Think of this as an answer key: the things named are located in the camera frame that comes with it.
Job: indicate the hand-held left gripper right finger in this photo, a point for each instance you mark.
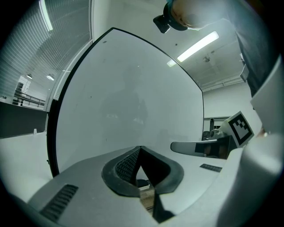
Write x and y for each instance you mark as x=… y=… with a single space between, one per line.
x=188 y=177

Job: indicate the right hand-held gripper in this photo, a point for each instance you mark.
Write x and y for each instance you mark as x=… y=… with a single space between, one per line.
x=240 y=130

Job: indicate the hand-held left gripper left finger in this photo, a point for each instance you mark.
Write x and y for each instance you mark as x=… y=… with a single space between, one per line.
x=88 y=188

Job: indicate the black and white whiteboard eraser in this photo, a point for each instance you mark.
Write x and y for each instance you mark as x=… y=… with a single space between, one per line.
x=143 y=184

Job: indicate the large black-framed whiteboard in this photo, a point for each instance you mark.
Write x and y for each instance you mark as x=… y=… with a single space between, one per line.
x=122 y=88

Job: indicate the white desk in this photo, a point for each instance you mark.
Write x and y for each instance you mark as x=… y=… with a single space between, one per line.
x=22 y=155

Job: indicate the small white plastic piece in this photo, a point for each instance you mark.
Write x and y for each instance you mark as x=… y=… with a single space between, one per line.
x=35 y=131

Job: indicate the ceiling smoke detector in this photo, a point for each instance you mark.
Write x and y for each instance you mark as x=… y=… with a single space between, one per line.
x=206 y=59

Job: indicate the white hanging badge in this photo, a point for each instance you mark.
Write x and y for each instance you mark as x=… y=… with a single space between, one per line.
x=244 y=74

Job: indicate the black desk divider panel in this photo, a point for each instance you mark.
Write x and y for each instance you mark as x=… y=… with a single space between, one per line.
x=20 y=119

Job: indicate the long ceiling light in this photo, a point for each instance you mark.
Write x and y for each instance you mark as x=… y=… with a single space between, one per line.
x=46 y=15
x=198 y=46

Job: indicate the round ceiling lamp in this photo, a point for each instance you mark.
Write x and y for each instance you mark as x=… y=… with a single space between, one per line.
x=29 y=76
x=50 y=77

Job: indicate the person's dark grey shirt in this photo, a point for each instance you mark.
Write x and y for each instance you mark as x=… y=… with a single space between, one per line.
x=255 y=44

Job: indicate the person's head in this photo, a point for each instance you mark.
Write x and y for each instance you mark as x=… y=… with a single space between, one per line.
x=188 y=15

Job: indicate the striped glass partition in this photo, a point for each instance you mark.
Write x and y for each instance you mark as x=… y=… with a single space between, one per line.
x=26 y=44

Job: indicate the black head-worn camera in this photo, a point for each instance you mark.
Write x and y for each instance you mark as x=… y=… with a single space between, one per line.
x=163 y=23

